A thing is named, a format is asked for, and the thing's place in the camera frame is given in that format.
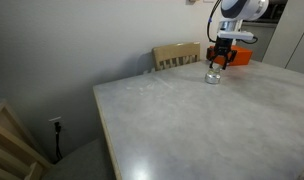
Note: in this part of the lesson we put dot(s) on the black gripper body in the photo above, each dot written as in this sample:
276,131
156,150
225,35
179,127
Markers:
222,49

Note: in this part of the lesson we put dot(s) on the white wall outlet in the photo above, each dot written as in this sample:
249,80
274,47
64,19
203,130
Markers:
55,119

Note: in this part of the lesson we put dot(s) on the orange cardboard box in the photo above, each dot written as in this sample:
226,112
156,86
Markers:
242,55

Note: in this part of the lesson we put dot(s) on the silver candle jar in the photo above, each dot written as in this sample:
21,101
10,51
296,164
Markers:
212,79

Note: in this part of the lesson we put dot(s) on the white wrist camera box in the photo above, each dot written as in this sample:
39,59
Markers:
235,35

